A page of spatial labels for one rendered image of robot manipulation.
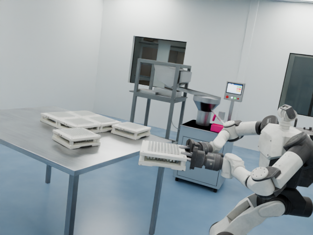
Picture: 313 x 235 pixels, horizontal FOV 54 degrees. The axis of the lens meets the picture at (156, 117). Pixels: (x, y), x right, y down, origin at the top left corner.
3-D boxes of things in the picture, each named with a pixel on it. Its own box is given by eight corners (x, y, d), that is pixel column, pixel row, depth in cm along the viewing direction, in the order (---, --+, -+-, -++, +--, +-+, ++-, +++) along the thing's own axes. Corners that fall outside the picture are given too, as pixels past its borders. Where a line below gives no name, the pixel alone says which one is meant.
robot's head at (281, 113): (287, 122, 171) (290, 107, 169) (294, 126, 161) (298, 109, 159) (275, 120, 171) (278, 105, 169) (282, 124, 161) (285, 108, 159)
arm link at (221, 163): (211, 176, 159) (233, 180, 158) (215, 156, 157) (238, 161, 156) (211, 168, 170) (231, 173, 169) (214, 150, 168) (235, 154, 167)
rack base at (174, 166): (141, 150, 183) (141, 147, 182) (182, 156, 183) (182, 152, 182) (138, 164, 159) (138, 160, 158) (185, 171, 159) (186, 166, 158)
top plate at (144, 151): (142, 142, 182) (142, 139, 181) (183, 148, 182) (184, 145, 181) (139, 155, 158) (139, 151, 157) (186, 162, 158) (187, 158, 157)
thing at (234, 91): (217, 127, 410) (226, 80, 398) (219, 126, 419) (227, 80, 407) (235, 131, 401) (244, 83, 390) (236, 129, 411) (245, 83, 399)
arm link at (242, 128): (229, 118, 213) (259, 115, 196) (234, 135, 215) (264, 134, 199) (220, 125, 205) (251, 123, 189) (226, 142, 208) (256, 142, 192)
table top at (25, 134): (-58, 117, 245) (-58, 113, 244) (53, 108, 338) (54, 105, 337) (74, 176, 170) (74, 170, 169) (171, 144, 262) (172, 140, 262)
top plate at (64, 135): (52, 132, 217) (52, 129, 217) (82, 129, 235) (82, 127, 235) (70, 141, 201) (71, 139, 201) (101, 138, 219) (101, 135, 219)
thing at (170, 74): (107, 154, 474) (119, 55, 445) (138, 141, 571) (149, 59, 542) (196, 179, 421) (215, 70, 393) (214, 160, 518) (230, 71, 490)
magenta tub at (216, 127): (209, 131, 379) (211, 124, 377) (212, 129, 390) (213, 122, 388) (222, 134, 373) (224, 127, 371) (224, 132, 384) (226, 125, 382)
